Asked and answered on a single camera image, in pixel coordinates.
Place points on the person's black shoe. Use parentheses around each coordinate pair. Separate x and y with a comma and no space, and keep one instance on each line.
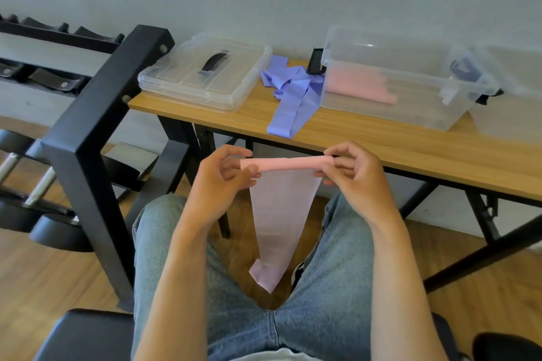
(297,274)

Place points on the dark blue rolled band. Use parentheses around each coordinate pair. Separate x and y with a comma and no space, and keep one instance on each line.
(465,69)

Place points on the person's left hand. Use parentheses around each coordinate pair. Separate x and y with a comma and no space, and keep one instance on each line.
(211,191)

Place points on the person's blue jeans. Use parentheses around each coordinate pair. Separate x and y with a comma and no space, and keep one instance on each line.
(322,301)

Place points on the person's right thumb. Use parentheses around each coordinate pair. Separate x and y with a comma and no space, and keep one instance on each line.
(327,175)

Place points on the black padded bench seat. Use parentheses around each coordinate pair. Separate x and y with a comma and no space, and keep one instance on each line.
(84,337)

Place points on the clear plastic storage box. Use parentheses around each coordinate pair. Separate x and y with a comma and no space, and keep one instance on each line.
(514,107)
(406,90)

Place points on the black dumbbell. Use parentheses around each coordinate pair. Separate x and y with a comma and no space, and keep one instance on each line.
(57,81)
(12,71)

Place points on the black box latch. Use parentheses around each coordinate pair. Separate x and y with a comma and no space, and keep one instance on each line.
(490,96)
(315,61)

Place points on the person's left thumb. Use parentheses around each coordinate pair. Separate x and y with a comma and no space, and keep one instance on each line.
(247,175)

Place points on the person's right forearm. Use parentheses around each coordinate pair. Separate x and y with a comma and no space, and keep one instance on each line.
(402,288)

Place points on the black metal dumbbell rack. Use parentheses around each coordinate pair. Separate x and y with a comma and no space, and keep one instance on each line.
(97,119)

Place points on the purple resistance band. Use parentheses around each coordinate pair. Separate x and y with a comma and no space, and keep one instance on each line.
(296,96)

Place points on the person's right hand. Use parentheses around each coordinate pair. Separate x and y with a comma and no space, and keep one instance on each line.
(364,187)

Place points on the rolled pink resistance bands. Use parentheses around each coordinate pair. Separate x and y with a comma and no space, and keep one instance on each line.
(360,85)

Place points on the person's left forearm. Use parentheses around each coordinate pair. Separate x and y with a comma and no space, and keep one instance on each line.
(173,288)

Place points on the person's white shirt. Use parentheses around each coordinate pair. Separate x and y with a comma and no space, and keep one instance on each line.
(275,355)

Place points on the black rounded object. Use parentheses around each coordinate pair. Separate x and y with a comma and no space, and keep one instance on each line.
(508,348)

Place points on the pink resistance band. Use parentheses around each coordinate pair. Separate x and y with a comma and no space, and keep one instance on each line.
(281,212)

